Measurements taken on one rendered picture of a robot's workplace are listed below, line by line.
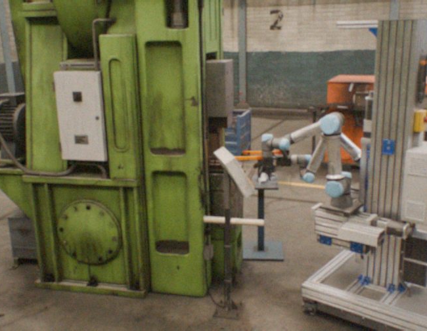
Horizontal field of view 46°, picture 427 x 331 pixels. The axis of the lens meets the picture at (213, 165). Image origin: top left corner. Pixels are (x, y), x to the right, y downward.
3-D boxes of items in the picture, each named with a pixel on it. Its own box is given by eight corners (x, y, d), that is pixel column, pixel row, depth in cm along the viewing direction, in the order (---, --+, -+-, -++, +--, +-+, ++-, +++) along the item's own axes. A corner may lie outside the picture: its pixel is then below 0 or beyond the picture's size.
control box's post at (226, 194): (232, 308, 374) (230, 168, 346) (230, 311, 371) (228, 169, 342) (226, 308, 375) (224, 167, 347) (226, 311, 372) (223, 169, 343)
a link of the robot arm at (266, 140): (270, 136, 343) (259, 135, 348) (270, 152, 346) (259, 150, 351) (275, 134, 350) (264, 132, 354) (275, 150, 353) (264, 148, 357)
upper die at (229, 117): (232, 123, 403) (232, 111, 401) (227, 128, 384) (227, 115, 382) (181, 122, 412) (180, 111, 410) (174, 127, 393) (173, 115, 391)
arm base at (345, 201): (356, 203, 349) (357, 190, 346) (347, 209, 337) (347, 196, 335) (336, 199, 358) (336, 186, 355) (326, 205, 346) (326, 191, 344)
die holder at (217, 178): (244, 212, 436) (243, 162, 425) (236, 228, 401) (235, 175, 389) (180, 209, 449) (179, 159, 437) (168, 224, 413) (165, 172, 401)
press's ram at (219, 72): (235, 108, 413) (234, 58, 403) (226, 117, 377) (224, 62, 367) (185, 108, 422) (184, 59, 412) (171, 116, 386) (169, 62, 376)
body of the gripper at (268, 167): (270, 175, 350) (270, 158, 347) (259, 173, 356) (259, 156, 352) (276, 173, 356) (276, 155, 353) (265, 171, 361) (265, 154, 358)
